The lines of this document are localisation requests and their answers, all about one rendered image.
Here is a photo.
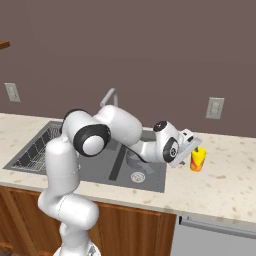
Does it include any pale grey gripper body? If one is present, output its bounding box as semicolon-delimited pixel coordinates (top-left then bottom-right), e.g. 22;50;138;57
168;137;203;169

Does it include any grey double basin sink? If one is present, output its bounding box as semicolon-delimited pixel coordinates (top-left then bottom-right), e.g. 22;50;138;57
2;120;168;194

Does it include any grey dishwasher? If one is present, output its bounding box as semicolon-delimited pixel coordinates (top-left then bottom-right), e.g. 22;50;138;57
169;213;256;256

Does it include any brown wooden cupboard door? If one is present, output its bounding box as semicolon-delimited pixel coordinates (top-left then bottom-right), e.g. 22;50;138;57
87;201;177;256
0;185;46;256

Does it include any grey curved tap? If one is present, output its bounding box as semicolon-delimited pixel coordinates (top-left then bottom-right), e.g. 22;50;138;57
99;87;120;109

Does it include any grey wall socket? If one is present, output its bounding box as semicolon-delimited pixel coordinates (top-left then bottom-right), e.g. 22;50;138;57
4;82;22;103
205;96;226;120

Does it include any grey dishwasher handle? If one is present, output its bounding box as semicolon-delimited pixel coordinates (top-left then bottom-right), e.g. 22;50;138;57
178;215;256;240

